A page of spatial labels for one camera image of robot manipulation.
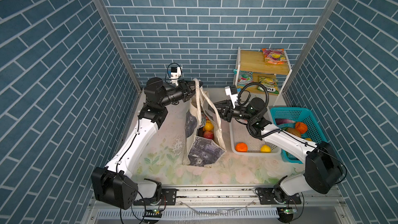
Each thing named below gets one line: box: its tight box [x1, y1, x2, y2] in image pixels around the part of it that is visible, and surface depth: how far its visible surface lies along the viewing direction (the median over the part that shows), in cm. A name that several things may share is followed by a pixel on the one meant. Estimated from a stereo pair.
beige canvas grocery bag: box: [182, 78, 227, 167], surface depth 68 cm
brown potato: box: [285, 127, 302, 138], surface depth 95 cm
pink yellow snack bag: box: [261, 48, 288, 65], surface depth 91 cm
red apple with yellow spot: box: [203, 130, 215, 140], surface depth 86 cm
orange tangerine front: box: [235, 142, 249, 153], surface depth 87 cm
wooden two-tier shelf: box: [233, 46, 293, 107], surface depth 93 cm
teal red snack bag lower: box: [233, 68, 254, 87], surface depth 104 cm
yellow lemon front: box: [260, 144, 272, 153], surface depth 86 cm
